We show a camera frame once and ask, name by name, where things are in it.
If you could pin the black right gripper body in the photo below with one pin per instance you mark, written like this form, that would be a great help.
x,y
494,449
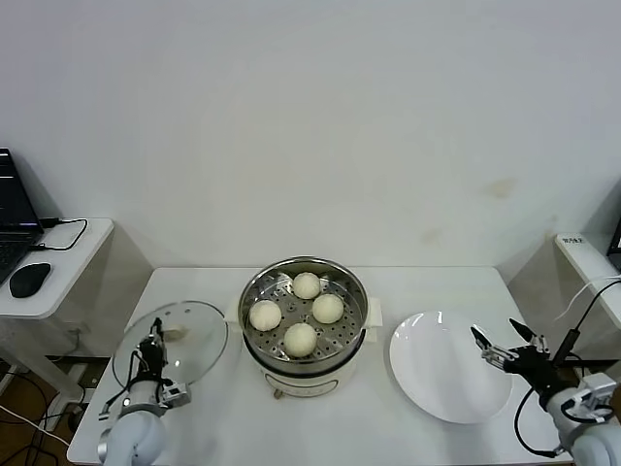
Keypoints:
x,y
528,367

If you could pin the stainless steel steamer basket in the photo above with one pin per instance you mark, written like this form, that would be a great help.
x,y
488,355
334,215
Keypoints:
x,y
291,307

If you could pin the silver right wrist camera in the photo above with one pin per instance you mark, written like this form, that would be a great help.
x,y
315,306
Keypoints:
x,y
594,394

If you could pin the black laptop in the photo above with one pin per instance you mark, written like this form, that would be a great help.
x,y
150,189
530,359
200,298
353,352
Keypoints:
x,y
14,204

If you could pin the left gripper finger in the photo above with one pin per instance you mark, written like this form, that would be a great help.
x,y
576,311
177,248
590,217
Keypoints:
x,y
162,342
155,326

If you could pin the small printed label sticker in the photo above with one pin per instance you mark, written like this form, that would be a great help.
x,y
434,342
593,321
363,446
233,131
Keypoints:
x,y
572,240

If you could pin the white side table with laptop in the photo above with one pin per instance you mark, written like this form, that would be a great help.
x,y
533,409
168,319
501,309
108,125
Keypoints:
x,y
63,272

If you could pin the black computer mouse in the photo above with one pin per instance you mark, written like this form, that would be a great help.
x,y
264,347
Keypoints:
x,y
29,279

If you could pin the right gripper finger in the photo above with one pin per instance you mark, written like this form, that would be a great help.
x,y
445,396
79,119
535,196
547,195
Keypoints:
x,y
491,353
532,339

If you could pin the black box on side table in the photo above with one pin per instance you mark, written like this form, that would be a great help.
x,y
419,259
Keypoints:
x,y
616,250

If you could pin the cream electric cooking pot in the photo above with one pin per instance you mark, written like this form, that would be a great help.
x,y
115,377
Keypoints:
x,y
301,383

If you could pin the glass pot lid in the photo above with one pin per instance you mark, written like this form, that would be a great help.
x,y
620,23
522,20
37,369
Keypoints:
x,y
204,335

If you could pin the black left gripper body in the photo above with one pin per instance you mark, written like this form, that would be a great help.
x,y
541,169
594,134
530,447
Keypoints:
x,y
151,358

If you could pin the white round plate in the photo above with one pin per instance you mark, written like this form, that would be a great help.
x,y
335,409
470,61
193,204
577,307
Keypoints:
x,y
436,378

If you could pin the white steamed baozi bun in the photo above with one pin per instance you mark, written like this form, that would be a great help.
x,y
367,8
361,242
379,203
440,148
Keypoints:
x,y
265,315
305,285
327,308
299,340

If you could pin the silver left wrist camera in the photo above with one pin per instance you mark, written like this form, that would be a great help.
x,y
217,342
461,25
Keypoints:
x,y
175,394

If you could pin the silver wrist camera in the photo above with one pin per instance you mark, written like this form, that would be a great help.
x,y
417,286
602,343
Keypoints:
x,y
175,394
594,394

